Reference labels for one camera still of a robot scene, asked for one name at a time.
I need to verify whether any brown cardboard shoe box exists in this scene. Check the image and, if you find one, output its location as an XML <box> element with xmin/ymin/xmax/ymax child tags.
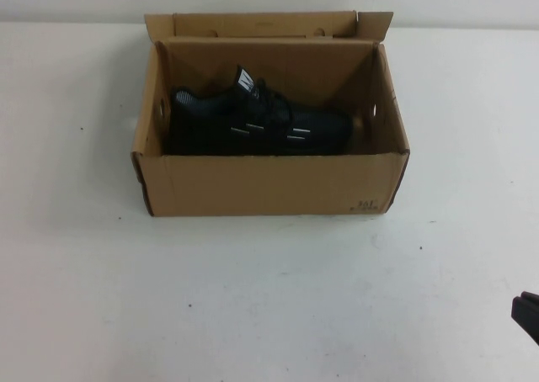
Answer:
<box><xmin>128</xmin><ymin>10</ymin><xmax>410</xmax><ymax>219</ymax></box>

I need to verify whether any black knit sneaker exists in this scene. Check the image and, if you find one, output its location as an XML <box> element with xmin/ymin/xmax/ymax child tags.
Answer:
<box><xmin>168</xmin><ymin>64</ymin><xmax>355</xmax><ymax>157</ymax></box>

